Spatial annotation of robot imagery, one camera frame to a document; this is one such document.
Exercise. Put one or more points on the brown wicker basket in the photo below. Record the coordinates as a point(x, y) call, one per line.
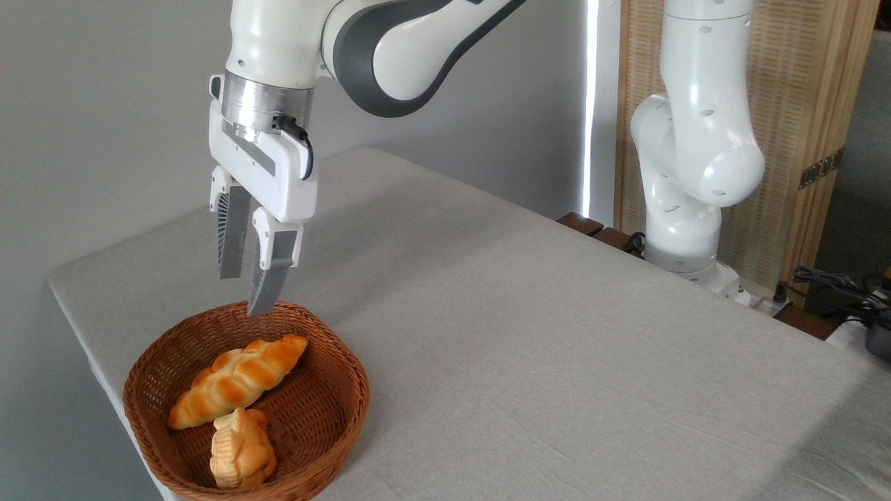
point(320, 403)

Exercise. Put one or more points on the long braided bread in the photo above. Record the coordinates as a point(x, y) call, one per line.
point(237, 379)

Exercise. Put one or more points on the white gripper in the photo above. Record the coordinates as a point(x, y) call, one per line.
point(278, 181)

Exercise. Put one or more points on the small pale bread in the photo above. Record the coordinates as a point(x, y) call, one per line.
point(240, 452)

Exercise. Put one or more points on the grey tablecloth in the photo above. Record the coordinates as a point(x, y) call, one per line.
point(557, 362)

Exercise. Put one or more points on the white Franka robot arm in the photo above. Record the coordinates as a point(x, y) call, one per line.
point(418, 49)

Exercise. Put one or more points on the white power strip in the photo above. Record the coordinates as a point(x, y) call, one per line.
point(762, 303)

